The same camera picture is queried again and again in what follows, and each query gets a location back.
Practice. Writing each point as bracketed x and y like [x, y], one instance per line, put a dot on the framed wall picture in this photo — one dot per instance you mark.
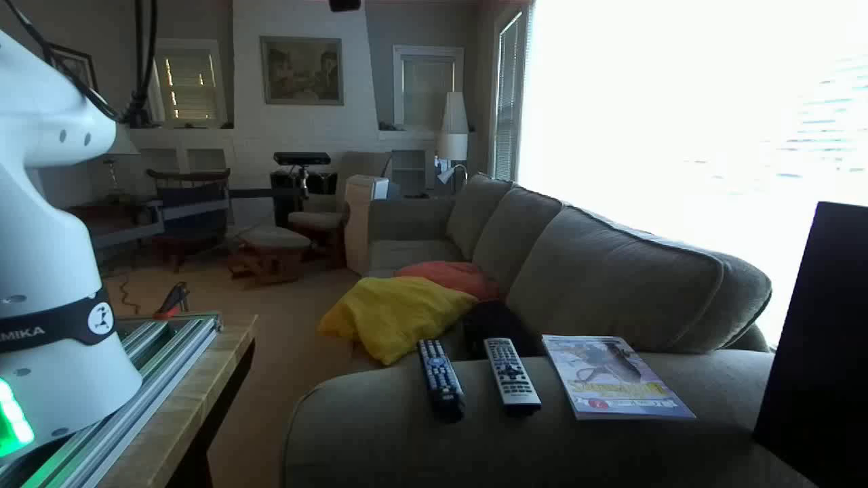
[302, 71]

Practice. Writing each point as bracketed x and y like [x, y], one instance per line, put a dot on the black exercise machine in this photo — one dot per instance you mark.
[302, 178]

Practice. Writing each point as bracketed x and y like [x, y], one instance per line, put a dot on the dark wooden chair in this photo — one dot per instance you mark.
[192, 195]

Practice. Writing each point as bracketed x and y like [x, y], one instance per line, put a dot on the narrow window with white frame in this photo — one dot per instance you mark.
[426, 86]

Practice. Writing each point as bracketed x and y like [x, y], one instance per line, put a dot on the yellow blanket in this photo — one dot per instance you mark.
[398, 313]

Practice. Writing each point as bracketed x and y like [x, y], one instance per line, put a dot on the beige footstool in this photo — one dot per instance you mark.
[272, 245]

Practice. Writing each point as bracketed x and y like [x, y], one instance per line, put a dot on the black remote control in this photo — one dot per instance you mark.
[441, 380]

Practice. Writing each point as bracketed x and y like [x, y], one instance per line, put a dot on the magazine with blue cover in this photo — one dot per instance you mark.
[614, 380]

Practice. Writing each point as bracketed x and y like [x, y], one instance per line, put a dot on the black monitor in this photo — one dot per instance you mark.
[822, 361]

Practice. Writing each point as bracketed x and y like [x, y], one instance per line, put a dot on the table lamp with white shade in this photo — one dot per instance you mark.
[127, 144]

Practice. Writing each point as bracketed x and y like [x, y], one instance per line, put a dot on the aluminium rail mounting frame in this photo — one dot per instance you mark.
[136, 398]

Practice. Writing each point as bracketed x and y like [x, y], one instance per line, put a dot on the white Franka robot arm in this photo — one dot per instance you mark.
[44, 272]

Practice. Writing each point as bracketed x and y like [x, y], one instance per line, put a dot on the wooden table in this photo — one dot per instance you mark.
[193, 398]

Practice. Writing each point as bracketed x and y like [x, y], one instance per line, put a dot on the red and black floor tool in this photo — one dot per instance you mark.
[171, 300]

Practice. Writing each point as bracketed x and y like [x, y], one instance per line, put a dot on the silver remote control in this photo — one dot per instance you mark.
[510, 375]

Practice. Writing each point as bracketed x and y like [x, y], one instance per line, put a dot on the grey-green fabric sofa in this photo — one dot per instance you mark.
[614, 280]

